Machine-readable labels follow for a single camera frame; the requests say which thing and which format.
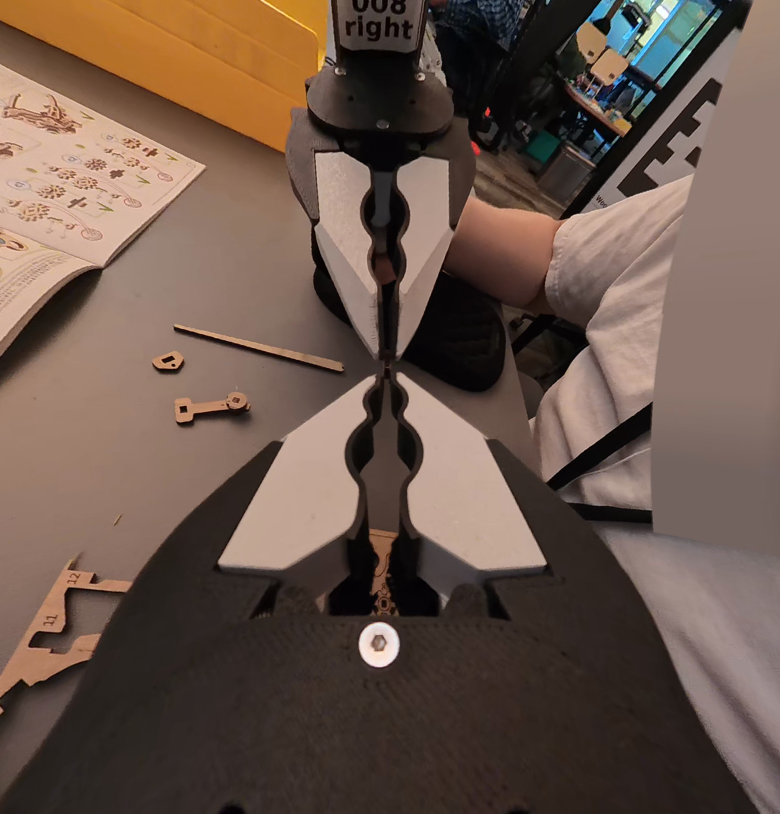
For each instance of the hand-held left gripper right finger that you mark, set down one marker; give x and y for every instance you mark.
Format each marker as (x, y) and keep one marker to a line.
(479, 509)

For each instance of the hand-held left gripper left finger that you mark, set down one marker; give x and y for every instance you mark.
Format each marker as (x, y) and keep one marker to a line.
(288, 509)

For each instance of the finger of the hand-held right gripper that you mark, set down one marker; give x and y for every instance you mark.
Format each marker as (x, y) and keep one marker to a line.
(428, 235)
(342, 241)

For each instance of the pointed wooden stick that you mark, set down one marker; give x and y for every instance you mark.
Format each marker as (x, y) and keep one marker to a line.
(256, 346)

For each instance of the laser-cut wooden parts sheet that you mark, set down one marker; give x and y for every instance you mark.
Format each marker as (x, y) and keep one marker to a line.
(46, 642)

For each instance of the person's right forearm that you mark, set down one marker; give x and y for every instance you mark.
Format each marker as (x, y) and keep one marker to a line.
(504, 254)

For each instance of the wooden key-shaped part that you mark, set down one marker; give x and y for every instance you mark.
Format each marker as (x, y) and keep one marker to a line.
(205, 407)

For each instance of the yellow plastic bin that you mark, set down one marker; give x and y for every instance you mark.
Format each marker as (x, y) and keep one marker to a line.
(205, 57)

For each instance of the small wooden plate part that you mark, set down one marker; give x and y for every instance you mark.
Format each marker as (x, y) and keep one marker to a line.
(168, 361)

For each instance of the framed marker sign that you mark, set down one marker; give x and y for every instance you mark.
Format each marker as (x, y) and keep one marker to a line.
(657, 140)

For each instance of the illustrated instruction booklet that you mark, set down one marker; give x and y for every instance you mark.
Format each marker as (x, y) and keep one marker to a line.
(59, 191)

